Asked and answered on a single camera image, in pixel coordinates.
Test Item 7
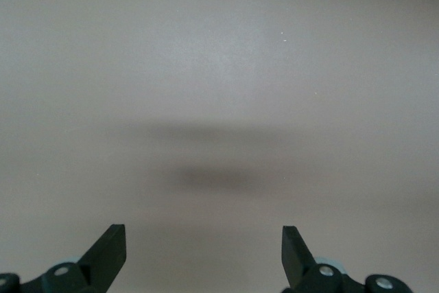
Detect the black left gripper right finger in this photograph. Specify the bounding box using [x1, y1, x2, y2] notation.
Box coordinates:
[280, 225, 418, 293]

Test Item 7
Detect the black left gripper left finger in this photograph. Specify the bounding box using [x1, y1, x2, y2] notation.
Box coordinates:
[0, 224, 128, 293]

